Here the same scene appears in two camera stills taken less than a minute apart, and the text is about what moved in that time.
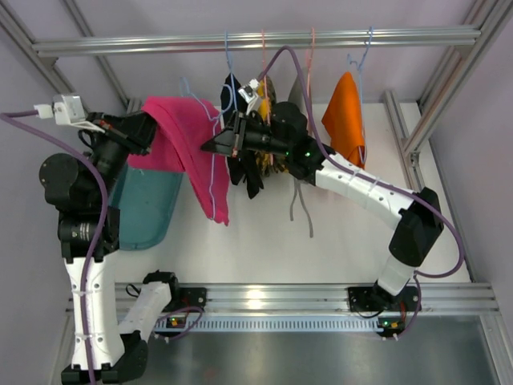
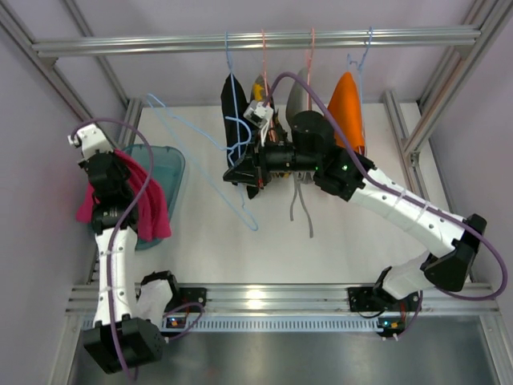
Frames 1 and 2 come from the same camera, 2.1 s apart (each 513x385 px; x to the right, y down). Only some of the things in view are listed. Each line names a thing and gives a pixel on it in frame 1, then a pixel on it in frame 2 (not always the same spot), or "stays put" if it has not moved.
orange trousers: (343, 119) stays put
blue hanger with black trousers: (231, 101) stays put
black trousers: (232, 101) stays put
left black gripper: (131, 131) -> (100, 164)
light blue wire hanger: (212, 152) -> (248, 220)
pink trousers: (183, 126) -> (152, 220)
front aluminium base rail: (242, 300) stays put
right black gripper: (239, 136) -> (260, 164)
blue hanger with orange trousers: (352, 138) stays put
